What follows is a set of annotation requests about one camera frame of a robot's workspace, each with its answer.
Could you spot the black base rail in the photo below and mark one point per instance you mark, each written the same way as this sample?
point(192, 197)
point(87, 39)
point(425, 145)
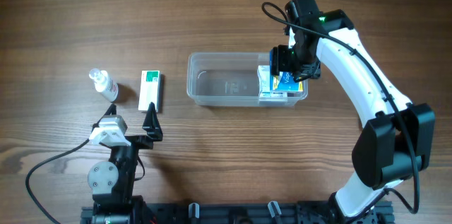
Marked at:
point(300, 212)

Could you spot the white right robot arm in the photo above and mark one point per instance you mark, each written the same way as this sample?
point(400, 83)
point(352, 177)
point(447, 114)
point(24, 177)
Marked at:
point(396, 138)

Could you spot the white and blue medicine box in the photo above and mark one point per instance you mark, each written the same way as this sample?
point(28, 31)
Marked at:
point(265, 93)

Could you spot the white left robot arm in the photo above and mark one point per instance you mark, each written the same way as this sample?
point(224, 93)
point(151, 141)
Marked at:
point(112, 181)

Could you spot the clear plastic container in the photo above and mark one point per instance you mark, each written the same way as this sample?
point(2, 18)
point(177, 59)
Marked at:
point(231, 79)

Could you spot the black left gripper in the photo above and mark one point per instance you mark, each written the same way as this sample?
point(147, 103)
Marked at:
point(133, 140)

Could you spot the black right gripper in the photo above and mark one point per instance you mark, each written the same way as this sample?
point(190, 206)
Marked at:
point(280, 61)

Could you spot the blue VapoDrops box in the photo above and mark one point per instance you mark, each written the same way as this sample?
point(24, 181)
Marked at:
point(284, 82)

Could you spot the white and green medicine box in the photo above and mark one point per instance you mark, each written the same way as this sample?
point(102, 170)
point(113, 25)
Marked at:
point(149, 90)

